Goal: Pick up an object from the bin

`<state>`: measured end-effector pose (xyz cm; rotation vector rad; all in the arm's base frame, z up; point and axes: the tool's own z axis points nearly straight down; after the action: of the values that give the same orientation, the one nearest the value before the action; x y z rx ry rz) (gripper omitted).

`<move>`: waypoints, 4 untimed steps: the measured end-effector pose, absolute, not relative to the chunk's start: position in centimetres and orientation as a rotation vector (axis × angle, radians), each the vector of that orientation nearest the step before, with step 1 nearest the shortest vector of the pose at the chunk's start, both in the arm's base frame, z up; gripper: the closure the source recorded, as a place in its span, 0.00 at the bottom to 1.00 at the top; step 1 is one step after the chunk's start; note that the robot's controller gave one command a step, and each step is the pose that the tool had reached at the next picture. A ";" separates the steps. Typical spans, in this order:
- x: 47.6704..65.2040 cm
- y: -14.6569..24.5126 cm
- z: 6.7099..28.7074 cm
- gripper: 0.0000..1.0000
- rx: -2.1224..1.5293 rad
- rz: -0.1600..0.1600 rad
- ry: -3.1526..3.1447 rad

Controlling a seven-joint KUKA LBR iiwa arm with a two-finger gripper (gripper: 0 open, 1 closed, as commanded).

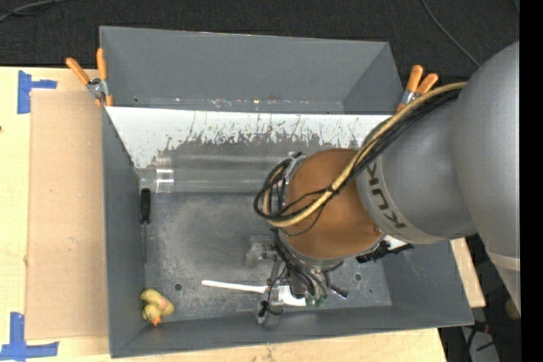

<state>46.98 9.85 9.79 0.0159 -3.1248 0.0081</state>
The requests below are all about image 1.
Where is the yellow rubber duck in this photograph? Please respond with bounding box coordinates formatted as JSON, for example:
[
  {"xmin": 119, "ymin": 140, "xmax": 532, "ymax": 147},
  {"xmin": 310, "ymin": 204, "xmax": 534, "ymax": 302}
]
[{"xmin": 140, "ymin": 287, "xmax": 176, "ymax": 328}]

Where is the black-handled screwdriver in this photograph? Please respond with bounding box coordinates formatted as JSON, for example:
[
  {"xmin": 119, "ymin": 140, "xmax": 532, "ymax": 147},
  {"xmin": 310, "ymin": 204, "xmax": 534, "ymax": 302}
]
[{"xmin": 140, "ymin": 187, "xmax": 153, "ymax": 268}]

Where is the clear plastic tube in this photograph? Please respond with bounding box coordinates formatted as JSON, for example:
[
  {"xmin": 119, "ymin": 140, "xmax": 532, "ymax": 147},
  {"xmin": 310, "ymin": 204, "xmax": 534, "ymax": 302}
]
[{"xmin": 137, "ymin": 154, "xmax": 298, "ymax": 195}]

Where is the white plastic utensil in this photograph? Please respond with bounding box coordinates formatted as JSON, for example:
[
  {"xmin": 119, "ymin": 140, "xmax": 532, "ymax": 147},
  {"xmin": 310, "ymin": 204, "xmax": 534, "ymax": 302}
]
[{"xmin": 200, "ymin": 279, "xmax": 307, "ymax": 308}]

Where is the brown cardboard board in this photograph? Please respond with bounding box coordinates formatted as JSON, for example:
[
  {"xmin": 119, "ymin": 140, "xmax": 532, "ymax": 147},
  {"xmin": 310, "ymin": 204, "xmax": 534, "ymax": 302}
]
[{"xmin": 24, "ymin": 90, "xmax": 111, "ymax": 342}]

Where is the grey metal bin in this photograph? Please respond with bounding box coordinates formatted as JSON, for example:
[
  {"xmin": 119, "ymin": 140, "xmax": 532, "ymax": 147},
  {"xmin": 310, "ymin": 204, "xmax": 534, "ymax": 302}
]
[{"xmin": 98, "ymin": 25, "xmax": 475, "ymax": 359}]

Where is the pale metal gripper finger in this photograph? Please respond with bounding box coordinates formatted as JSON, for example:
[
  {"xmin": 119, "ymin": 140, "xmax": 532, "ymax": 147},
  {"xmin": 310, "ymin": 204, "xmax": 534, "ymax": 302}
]
[
  {"xmin": 256, "ymin": 287, "xmax": 289, "ymax": 327},
  {"xmin": 245, "ymin": 235, "xmax": 277, "ymax": 269}
]

